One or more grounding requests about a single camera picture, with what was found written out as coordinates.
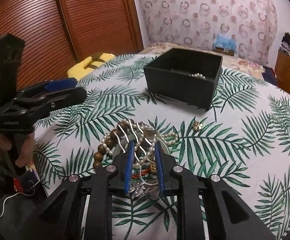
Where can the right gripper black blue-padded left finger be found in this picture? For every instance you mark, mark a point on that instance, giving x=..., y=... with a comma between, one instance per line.
x=88, y=199

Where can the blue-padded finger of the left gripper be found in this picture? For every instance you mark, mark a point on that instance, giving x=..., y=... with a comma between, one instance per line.
x=47, y=87

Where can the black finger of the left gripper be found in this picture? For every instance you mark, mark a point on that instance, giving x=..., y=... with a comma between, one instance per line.
x=58, y=100

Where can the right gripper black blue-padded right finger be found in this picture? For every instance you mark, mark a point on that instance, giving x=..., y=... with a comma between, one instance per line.
x=207, y=208

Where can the silver chain jewelry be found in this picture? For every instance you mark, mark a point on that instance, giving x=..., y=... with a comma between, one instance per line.
x=141, y=188

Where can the pale green jade bangle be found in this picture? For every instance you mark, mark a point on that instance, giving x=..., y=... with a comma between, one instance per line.
x=117, y=149

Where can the black square jewelry box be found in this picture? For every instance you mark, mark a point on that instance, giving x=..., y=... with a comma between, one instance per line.
x=194, y=89

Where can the yellow plush pillow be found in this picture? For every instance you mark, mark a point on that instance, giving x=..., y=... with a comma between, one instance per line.
x=88, y=65

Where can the brown louvered wardrobe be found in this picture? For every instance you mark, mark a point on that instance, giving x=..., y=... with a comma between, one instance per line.
x=60, y=33

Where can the palm leaf print blanket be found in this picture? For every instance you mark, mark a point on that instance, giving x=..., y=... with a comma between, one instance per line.
x=245, y=135

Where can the small gold earring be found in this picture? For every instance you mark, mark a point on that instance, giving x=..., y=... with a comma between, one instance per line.
x=197, y=126

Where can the floral bed sheet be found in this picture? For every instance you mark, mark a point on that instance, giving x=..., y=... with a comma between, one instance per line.
x=187, y=60

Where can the circle-patterned sheer curtain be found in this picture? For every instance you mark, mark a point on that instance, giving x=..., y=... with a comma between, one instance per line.
x=252, y=24

